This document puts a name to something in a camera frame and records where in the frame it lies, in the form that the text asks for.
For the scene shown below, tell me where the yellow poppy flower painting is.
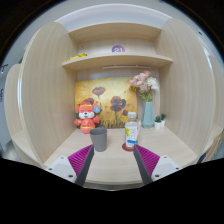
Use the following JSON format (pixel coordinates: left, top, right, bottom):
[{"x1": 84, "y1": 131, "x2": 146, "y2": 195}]
[{"x1": 74, "y1": 77, "x2": 138, "y2": 129}]

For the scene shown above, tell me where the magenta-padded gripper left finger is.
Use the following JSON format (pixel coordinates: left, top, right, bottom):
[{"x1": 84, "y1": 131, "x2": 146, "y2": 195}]
[{"x1": 44, "y1": 144, "x2": 95, "y2": 187}]

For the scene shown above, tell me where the red plush mouse toy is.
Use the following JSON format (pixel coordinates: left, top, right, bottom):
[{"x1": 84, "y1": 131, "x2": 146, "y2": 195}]
[{"x1": 73, "y1": 101, "x2": 102, "y2": 135}]

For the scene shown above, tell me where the teal faceted vase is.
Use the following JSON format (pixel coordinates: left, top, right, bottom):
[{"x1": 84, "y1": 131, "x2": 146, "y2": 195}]
[{"x1": 141, "y1": 100, "x2": 155, "y2": 129}]

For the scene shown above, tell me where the light wood shelf unit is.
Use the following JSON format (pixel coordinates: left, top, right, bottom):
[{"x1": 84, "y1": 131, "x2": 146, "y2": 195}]
[{"x1": 61, "y1": 21, "x2": 174, "y2": 72}]

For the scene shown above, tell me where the clear plastic drink bottle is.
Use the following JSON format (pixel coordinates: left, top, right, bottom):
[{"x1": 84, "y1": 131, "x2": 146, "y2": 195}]
[{"x1": 124, "y1": 111, "x2": 140, "y2": 149}]

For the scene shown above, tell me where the white light bar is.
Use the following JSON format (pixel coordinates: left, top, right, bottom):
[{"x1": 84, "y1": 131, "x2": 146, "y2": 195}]
[{"x1": 102, "y1": 65, "x2": 152, "y2": 70}]

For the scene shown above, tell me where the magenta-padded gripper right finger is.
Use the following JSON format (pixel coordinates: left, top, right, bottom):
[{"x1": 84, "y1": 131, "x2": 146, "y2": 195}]
[{"x1": 133, "y1": 144, "x2": 183, "y2": 186}]

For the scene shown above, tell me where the small succulent in white pot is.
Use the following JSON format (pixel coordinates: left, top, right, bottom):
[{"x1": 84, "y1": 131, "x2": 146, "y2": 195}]
[
  {"x1": 160, "y1": 113, "x2": 168, "y2": 128},
  {"x1": 153, "y1": 115, "x2": 163, "y2": 130}
]

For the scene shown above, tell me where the pink and white flower bouquet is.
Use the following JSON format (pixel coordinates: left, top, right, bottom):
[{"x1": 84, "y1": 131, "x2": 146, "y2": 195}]
[{"x1": 129, "y1": 70, "x2": 160, "y2": 103}]

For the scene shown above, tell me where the grey textured mug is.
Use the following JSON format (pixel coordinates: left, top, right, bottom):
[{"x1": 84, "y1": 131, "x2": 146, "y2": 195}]
[{"x1": 89, "y1": 127, "x2": 109, "y2": 153}]

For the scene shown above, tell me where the flat round red coaster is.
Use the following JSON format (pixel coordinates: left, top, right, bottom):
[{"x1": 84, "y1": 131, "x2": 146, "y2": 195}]
[{"x1": 121, "y1": 142, "x2": 136, "y2": 153}]

